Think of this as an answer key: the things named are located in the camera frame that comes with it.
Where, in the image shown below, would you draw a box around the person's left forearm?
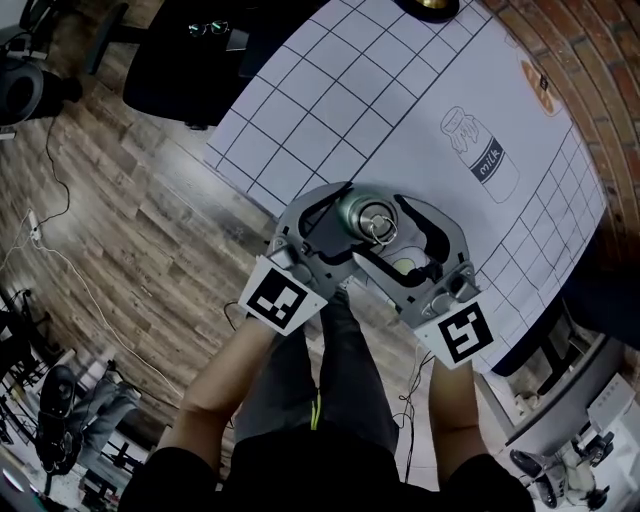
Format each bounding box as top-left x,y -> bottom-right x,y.
162,313 -> 282,452

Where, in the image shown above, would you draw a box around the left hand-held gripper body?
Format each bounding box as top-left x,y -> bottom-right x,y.
238,238 -> 330,337

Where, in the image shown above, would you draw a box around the black padded seat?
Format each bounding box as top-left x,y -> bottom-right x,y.
36,363 -> 81,474

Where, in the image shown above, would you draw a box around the person's grey trousers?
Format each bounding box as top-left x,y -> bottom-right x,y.
232,293 -> 401,452

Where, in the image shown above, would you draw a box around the steel water bottle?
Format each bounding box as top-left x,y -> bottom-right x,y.
335,191 -> 387,247

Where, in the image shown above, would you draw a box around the white floor cable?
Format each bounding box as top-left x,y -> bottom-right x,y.
0,233 -> 182,402

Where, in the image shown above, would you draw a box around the person's black shirt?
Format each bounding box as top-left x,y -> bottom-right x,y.
117,432 -> 536,512

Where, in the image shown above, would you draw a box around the grey desk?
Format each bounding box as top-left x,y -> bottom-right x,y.
504,334 -> 626,447

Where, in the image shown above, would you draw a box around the black round device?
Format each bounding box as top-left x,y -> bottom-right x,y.
0,62 -> 84,127

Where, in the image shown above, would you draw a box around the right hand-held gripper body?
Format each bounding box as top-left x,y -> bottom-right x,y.
399,260 -> 496,370

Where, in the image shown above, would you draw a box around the black floor cable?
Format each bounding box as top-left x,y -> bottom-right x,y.
33,114 -> 72,231

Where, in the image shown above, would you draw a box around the eyeglasses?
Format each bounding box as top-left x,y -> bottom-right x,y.
187,19 -> 232,38

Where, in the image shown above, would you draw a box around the white grey machine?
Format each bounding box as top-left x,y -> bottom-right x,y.
509,428 -> 614,509

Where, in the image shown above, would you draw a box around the grey bottle lid with handle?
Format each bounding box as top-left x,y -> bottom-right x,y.
355,201 -> 401,247

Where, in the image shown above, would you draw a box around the white appliance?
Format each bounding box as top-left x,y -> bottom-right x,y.
587,377 -> 640,452

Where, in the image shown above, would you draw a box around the person's right forearm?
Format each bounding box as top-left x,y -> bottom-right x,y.
427,357 -> 494,489

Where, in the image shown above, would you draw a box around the white grid tablecloth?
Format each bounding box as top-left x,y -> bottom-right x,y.
203,0 -> 609,376

